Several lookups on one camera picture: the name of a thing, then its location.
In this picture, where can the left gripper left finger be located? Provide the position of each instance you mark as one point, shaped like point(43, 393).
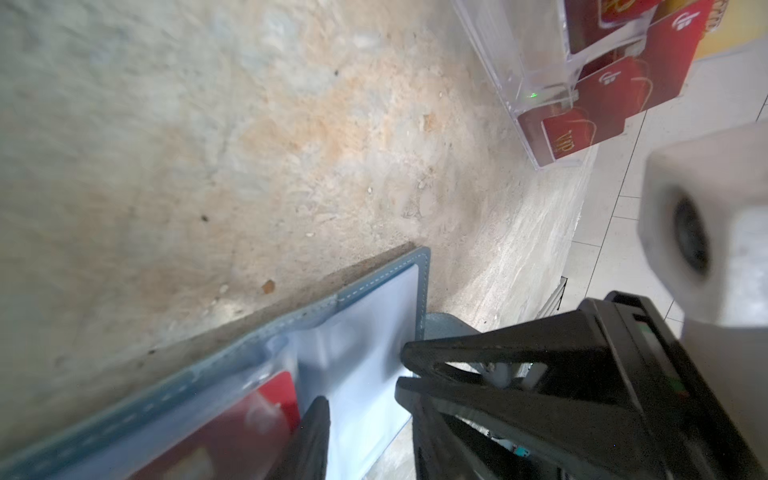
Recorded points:
point(305, 456)

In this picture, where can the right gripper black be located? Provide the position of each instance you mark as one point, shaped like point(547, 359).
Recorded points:
point(512, 434)

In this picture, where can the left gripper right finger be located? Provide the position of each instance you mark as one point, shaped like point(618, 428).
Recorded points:
point(437, 454)

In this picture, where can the red cards stack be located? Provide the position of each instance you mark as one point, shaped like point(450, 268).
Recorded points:
point(630, 56)

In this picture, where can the clear acrylic card stand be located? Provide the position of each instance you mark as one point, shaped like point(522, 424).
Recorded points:
point(523, 46)

